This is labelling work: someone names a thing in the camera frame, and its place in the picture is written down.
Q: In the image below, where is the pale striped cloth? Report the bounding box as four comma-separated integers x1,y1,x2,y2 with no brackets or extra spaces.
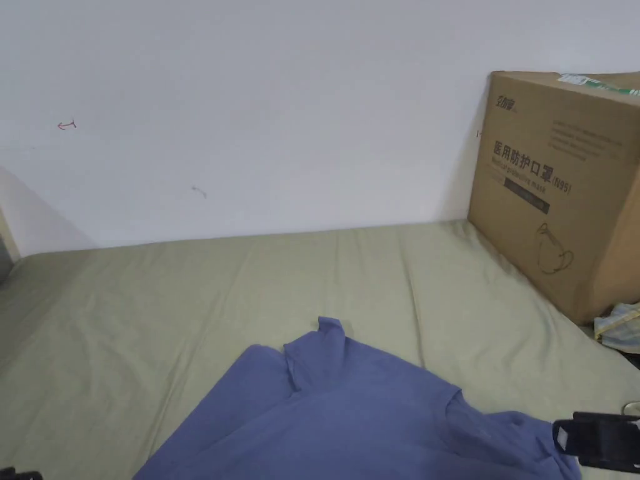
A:
593,302,640,352

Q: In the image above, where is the brown cardboard carton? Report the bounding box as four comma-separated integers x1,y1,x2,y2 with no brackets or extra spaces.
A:
467,69,640,326

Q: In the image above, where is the bed with pale green sheet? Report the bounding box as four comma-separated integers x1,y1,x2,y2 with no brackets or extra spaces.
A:
0,218,640,480

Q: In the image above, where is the blue shirt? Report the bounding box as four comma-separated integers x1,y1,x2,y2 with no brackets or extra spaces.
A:
132,316,584,480

